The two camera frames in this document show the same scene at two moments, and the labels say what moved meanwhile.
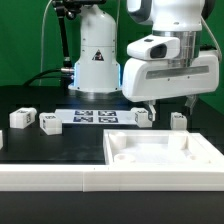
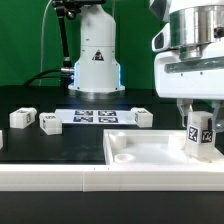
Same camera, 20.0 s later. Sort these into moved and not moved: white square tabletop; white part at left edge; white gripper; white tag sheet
Moved: white gripper
Not moved: white square tabletop; white part at left edge; white tag sheet
